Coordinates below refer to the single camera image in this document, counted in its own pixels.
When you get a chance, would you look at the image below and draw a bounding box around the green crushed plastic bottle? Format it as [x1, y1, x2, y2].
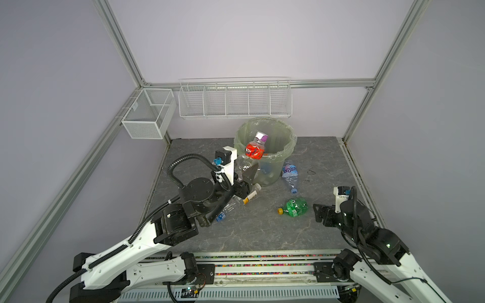
[277, 198, 308, 217]

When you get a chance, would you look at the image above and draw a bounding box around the red label small bottle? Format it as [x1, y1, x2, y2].
[245, 132, 268, 160]

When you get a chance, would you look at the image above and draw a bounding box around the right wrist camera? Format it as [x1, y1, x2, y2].
[333, 186, 351, 213]

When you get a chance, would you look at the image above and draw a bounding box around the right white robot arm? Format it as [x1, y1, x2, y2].
[313, 186, 449, 302]

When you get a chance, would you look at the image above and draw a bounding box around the clear bottle blue pink label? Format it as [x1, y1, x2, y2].
[282, 161, 299, 194]

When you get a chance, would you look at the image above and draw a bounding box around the long white wire shelf basket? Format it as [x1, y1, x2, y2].
[179, 77, 293, 118]

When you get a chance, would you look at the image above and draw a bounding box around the small white mesh basket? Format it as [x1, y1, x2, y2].
[121, 88, 176, 140]

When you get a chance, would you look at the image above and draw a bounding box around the white yellow label bottle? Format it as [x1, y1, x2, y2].
[243, 183, 261, 205]

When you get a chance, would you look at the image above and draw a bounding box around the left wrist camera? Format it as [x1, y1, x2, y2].
[213, 146, 237, 186]

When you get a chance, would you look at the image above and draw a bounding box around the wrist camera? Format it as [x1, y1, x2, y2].
[333, 186, 351, 213]
[213, 146, 237, 186]

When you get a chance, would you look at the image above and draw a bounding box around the large clear bottle blue label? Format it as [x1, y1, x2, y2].
[216, 196, 244, 222]

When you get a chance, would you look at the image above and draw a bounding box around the green lined mesh waste bin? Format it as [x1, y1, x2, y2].
[234, 117, 297, 187]

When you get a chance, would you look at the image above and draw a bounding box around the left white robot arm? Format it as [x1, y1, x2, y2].
[46, 146, 259, 302]

